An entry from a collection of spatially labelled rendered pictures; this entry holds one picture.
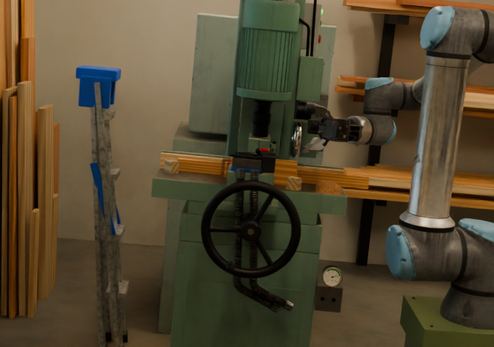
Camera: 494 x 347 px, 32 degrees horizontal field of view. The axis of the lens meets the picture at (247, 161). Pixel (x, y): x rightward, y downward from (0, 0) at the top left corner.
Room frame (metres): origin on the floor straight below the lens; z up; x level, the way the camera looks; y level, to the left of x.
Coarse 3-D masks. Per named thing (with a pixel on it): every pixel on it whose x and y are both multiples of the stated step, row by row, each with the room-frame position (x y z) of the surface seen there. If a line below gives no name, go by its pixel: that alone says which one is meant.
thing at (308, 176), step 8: (184, 160) 2.79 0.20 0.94; (192, 160) 2.79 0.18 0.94; (200, 160) 2.80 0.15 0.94; (184, 168) 2.79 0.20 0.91; (192, 168) 2.79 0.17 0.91; (200, 168) 2.79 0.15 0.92; (208, 168) 2.79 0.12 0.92; (216, 168) 2.79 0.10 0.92; (296, 176) 2.79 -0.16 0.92; (304, 176) 2.79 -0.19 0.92; (312, 176) 2.79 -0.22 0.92; (320, 176) 2.79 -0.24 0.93; (328, 176) 2.79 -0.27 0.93; (336, 176) 2.79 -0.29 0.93; (344, 176) 2.79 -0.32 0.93; (352, 176) 2.79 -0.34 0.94; (360, 176) 2.79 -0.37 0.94; (368, 176) 2.79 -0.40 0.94; (344, 184) 2.79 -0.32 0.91; (352, 184) 2.79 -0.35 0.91; (360, 184) 2.79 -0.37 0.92
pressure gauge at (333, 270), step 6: (324, 270) 2.57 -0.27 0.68; (330, 270) 2.57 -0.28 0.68; (336, 270) 2.57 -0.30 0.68; (324, 276) 2.57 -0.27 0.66; (330, 276) 2.57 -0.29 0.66; (336, 276) 2.57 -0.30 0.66; (342, 276) 2.57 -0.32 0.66; (324, 282) 2.57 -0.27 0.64; (330, 282) 2.57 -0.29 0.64; (336, 282) 2.57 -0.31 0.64; (330, 288) 2.59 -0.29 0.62
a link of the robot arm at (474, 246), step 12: (456, 228) 2.36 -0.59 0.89; (468, 228) 2.33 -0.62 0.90; (480, 228) 2.31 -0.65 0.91; (492, 228) 2.34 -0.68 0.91; (468, 240) 2.31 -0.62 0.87; (480, 240) 2.30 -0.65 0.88; (492, 240) 2.30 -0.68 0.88; (468, 252) 2.29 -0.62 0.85; (480, 252) 2.30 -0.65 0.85; (492, 252) 2.30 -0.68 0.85; (468, 264) 2.29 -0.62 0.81; (480, 264) 2.29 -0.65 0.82; (492, 264) 2.30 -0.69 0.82; (468, 276) 2.30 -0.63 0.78; (480, 276) 2.30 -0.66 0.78; (492, 276) 2.30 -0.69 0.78; (468, 288) 2.31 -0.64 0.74; (480, 288) 2.30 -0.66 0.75; (492, 288) 2.30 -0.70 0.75
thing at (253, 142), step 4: (252, 136) 2.80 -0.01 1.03; (256, 136) 2.81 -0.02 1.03; (268, 136) 2.84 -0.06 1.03; (248, 140) 2.75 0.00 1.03; (252, 140) 2.75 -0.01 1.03; (256, 140) 2.75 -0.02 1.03; (260, 140) 2.75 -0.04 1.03; (264, 140) 2.75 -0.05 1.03; (268, 140) 2.75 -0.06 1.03; (248, 144) 2.75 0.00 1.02; (252, 144) 2.75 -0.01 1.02; (256, 144) 2.75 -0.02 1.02; (260, 144) 2.75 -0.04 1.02; (264, 144) 2.75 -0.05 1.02; (268, 144) 2.75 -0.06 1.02; (248, 148) 2.75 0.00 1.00; (252, 148) 2.75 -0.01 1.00; (256, 148) 2.75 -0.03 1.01; (260, 148) 2.75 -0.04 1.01; (268, 148) 2.75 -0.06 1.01; (252, 152) 2.75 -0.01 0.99; (268, 152) 2.75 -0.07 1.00
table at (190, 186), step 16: (160, 176) 2.67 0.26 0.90; (176, 176) 2.69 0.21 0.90; (192, 176) 2.72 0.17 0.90; (208, 176) 2.74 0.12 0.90; (160, 192) 2.64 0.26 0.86; (176, 192) 2.64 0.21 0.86; (192, 192) 2.64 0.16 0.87; (208, 192) 2.64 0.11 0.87; (288, 192) 2.63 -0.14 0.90; (304, 192) 2.64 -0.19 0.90; (224, 208) 2.54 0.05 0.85; (272, 208) 2.54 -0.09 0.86; (304, 208) 2.63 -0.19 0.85; (320, 208) 2.63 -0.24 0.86; (336, 208) 2.63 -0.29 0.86
